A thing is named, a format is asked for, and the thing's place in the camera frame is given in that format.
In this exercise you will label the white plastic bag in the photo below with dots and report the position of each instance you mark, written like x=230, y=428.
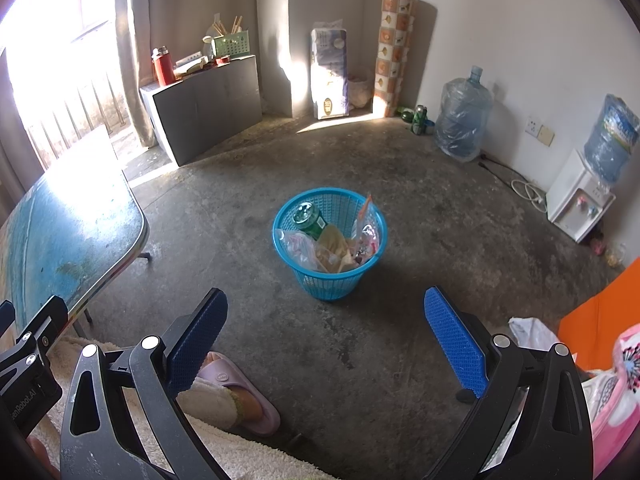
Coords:
x=360, y=90

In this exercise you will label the empty blue water jug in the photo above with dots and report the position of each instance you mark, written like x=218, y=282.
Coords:
x=462, y=120

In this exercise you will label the person's left hand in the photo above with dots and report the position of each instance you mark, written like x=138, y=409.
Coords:
x=42, y=457

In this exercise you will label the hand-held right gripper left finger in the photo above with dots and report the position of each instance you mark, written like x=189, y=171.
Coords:
x=197, y=340

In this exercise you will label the brown paper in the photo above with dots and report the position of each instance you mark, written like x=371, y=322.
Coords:
x=332, y=247

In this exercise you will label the toilet paper pack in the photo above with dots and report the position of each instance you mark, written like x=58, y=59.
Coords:
x=330, y=75

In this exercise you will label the white crumpled bag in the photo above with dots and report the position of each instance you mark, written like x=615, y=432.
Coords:
x=532, y=332

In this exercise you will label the folding table with beach print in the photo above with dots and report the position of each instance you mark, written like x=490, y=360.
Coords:
x=75, y=220

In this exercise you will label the small red container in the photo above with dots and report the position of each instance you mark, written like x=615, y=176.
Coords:
x=223, y=60

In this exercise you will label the orange sheet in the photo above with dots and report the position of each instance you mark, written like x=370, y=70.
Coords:
x=600, y=310

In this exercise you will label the pink slipper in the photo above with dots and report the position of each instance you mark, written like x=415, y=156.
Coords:
x=225, y=372

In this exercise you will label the green drink can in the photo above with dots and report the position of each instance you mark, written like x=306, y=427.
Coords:
x=419, y=117

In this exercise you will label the white water dispenser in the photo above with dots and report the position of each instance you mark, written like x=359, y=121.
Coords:
x=570, y=195

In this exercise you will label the dark green bottle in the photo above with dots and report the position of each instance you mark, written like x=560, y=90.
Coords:
x=405, y=114

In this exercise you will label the blue plastic basket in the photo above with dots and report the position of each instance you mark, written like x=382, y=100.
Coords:
x=325, y=285

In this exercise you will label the metal window railing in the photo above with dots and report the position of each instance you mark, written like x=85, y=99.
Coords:
x=75, y=115

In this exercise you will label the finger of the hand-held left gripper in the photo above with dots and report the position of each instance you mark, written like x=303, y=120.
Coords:
x=42, y=327
x=5, y=320

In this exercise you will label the pink floral quilt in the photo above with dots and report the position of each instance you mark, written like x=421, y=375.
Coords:
x=620, y=395

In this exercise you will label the full blue water jug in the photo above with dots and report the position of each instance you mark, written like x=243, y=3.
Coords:
x=610, y=140

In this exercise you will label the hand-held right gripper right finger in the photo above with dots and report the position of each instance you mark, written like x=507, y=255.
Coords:
x=457, y=345

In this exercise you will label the red thermos flask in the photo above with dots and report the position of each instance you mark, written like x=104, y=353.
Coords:
x=164, y=70

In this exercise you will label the patterned rolled mat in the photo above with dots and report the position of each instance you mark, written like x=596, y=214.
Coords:
x=395, y=50

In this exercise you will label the beige wall socket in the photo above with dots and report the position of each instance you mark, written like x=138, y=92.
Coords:
x=540, y=131

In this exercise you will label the grey cabinet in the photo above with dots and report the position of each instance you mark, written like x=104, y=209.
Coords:
x=210, y=110

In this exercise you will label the cream fleece robe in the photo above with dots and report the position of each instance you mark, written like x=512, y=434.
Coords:
x=225, y=455

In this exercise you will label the green utensil basket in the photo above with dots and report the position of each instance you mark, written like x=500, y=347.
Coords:
x=232, y=45

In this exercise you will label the clear bag with orange stripe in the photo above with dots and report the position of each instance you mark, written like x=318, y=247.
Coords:
x=365, y=220

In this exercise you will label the bunch of wooden chopsticks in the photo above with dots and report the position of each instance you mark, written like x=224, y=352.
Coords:
x=237, y=25

